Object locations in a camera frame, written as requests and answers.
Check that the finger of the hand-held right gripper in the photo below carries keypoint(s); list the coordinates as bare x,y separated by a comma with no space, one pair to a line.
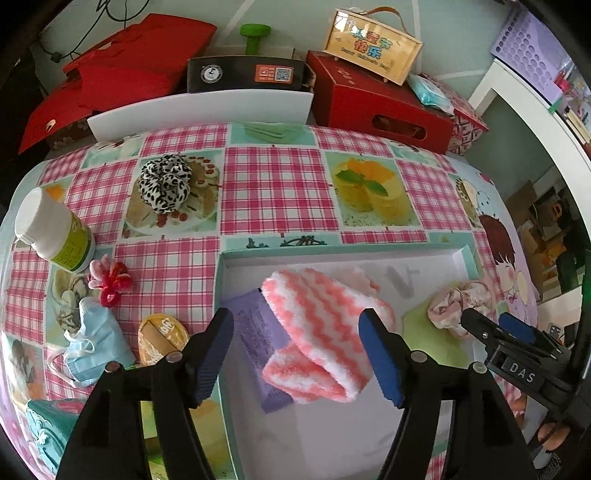
517,327
482,330

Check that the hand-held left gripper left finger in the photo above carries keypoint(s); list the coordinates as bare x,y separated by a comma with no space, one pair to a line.
214,350

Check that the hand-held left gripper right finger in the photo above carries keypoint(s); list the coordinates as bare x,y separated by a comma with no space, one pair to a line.
378,355

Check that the pink floral scrunchie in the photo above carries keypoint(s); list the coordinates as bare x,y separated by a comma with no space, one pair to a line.
448,309

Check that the purple wet wipe packet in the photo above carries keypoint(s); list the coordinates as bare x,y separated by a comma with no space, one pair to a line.
258,341

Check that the green tissue packet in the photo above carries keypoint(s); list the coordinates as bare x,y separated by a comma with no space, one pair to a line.
434,350

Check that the pink white striped fluffy sock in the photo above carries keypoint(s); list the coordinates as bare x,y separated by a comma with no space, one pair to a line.
323,323

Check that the white shallow box teal rim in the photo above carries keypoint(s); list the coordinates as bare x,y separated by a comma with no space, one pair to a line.
323,438

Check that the blue face mask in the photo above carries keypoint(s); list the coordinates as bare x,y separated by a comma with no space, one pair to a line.
97,341

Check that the teal plastic toy case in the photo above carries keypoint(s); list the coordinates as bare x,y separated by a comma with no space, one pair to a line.
51,434

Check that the person's right hand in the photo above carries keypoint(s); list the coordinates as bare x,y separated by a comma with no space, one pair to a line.
554,436

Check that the brown cardboard box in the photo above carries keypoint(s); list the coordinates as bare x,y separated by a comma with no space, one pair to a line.
521,203

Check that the pink checkered tablecloth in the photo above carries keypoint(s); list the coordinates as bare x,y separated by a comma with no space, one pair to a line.
277,194

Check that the leopard print scrunchie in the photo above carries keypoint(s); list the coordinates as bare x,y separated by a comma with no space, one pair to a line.
164,184

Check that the white pill bottle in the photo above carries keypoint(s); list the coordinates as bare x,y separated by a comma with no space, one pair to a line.
55,230

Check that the red patterned box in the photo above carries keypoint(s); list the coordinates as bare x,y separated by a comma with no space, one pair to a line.
466,129

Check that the white shelf unit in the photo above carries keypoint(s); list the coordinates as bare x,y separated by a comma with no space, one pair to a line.
508,87

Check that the colourful stationery pile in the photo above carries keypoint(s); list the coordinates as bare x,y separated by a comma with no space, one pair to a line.
572,92

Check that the white board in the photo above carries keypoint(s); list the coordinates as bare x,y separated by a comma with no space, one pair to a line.
207,108

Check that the light blue wipes pack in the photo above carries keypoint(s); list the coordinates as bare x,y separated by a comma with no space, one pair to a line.
429,90

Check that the black carton box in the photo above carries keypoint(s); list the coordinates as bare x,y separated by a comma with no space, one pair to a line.
240,74

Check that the purple perforated basket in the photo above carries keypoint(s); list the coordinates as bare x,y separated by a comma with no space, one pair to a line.
526,41

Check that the large red gift box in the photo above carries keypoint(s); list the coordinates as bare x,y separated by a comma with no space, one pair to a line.
129,69

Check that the green dumbbell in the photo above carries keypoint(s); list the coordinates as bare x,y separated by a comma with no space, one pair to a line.
256,39

